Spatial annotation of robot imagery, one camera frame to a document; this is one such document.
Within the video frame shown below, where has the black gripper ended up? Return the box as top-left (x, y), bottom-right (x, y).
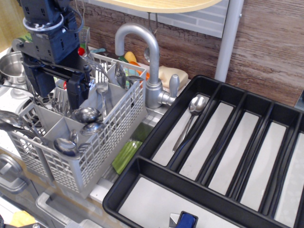
top-left (12, 29), bottom-right (91, 110)

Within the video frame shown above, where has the small steel spoon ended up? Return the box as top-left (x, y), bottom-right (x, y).
top-left (69, 129), bottom-right (78, 145)

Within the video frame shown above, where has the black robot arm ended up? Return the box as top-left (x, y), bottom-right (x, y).
top-left (13, 0), bottom-right (91, 109)

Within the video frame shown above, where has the forks cluster basket left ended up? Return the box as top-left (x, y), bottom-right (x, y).
top-left (51, 87), bottom-right (70, 116)

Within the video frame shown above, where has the large spoon basket middle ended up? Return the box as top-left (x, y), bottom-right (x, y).
top-left (72, 107), bottom-right (102, 124)

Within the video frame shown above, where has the large spoon basket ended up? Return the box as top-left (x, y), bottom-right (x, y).
top-left (114, 62), bottom-right (143, 89)
top-left (72, 107), bottom-right (102, 124)

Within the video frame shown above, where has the steel fork in basket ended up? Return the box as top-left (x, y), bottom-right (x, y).
top-left (95, 62), bottom-right (108, 119)

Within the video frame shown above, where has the spoon basket front middle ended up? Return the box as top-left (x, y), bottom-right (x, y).
top-left (80, 122), bottom-right (105, 136)

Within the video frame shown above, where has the grey plastic cutlery basket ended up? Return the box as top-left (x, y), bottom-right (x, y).
top-left (4, 51), bottom-right (147, 200)

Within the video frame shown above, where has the spoon basket front corner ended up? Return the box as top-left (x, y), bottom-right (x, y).
top-left (53, 138), bottom-right (91, 159)

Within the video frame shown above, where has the serving spoon basket left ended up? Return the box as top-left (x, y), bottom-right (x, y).
top-left (0, 110), bottom-right (48, 146)

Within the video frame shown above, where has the large spoon basket back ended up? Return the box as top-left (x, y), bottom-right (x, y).
top-left (114, 62), bottom-right (143, 89)

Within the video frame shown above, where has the spoon in tray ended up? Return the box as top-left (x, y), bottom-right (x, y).
top-left (172, 94), bottom-right (207, 153)

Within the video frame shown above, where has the blue object in tray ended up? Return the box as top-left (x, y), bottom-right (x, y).
top-left (169, 211), bottom-right (198, 228)

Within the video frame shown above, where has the black cutlery tray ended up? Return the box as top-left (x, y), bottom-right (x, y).
top-left (103, 75), bottom-right (304, 228)

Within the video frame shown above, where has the red toy pepper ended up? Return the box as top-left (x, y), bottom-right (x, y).
top-left (78, 47), bottom-right (86, 56)

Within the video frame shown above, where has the steel pot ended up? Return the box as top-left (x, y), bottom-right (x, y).
top-left (0, 51), bottom-right (26, 85)

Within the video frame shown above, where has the hanging metal grater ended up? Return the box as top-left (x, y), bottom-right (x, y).
top-left (78, 26), bottom-right (91, 46)

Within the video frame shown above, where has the yellow toy vegetable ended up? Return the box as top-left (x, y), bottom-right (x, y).
top-left (124, 51), bottom-right (137, 63)

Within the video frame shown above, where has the silver faucet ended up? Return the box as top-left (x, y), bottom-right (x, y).
top-left (115, 23), bottom-right (180, 108)

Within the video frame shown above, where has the green sponge in sink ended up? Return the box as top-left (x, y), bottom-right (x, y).
top-left (112, 141), bottom-right (142, 175)

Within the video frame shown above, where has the beige sponge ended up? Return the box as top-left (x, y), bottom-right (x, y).
top-left (158, 65), bottom-right (189, 88)

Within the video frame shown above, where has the wooden shelf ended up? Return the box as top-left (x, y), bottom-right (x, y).
top-left (97, 0), bottom-right (220, 13)

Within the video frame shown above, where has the white metal post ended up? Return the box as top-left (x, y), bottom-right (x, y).
top-left (215, 0), bottom-right (244, 82)

